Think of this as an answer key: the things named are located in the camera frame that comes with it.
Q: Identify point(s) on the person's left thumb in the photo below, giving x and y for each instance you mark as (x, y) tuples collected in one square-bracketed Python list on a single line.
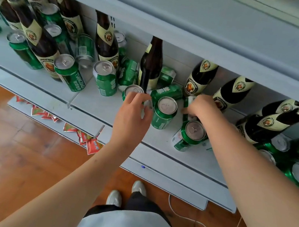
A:
[(148, 111)]

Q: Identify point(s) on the person's dark trousers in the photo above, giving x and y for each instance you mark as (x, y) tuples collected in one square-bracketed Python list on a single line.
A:
[(142, 203)]

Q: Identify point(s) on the row of brown glass bottles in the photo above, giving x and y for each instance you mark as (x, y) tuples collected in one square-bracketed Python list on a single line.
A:
[(150, 66)]

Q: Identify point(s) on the person's left hand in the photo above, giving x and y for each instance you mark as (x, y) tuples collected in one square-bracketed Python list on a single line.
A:
[(132, 123)]

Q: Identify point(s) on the grey metal shelf unit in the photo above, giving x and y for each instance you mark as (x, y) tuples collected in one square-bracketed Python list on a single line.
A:
[(183, 17)]

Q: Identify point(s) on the cluster of green cans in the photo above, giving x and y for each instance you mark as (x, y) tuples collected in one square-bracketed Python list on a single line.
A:
[(163, 114)]

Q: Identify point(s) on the person's left forearm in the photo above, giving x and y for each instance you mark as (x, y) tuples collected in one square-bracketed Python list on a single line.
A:
[(76, 185)]

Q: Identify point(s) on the person's right forearm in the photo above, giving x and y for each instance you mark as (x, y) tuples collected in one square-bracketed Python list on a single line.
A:
[(254, 188)]

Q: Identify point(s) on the person's right hand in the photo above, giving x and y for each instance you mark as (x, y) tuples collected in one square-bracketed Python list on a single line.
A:
[(206, 109)]

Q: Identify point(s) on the person's right thumb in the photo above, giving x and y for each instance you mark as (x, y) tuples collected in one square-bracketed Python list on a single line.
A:
[(189, 112)]

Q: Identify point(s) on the person's white left shoe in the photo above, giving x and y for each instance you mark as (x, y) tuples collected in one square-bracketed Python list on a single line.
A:
[(114, 198)]

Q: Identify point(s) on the row of red snack packets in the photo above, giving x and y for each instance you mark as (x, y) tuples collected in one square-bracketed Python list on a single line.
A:
[(51, 116)]

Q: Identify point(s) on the person's white shoe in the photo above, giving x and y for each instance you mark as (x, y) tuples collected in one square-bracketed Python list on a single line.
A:
[(139, 187), (114, 198)]

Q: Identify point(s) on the person's white right shoe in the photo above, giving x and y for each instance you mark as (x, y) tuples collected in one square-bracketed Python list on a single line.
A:
[(139, 187)]

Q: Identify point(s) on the green aluminium beer can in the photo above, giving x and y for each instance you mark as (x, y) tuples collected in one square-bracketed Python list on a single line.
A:
[(189, 103), (133, 88)]

